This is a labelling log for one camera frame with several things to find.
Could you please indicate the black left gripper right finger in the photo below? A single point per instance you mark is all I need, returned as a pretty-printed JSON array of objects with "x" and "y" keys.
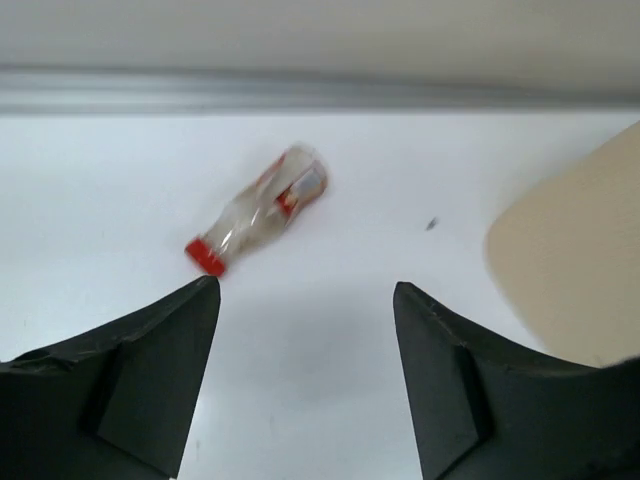
[{"x": 485, "y": 407}]

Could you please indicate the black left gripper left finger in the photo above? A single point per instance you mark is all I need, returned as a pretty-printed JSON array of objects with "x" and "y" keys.
[{"x": 115, "y": 402}]

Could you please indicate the red cap small bottle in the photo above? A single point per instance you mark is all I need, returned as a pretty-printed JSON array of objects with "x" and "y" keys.
[{"x": 262, "y": 211}]

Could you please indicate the beige ribbed plastic bin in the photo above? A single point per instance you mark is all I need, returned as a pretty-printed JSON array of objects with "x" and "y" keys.
[{"x": 566, "y": 256}]

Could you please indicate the aluminium frame rail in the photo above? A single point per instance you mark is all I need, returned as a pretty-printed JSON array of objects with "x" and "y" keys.
[{"x": 59, "y": 91}]

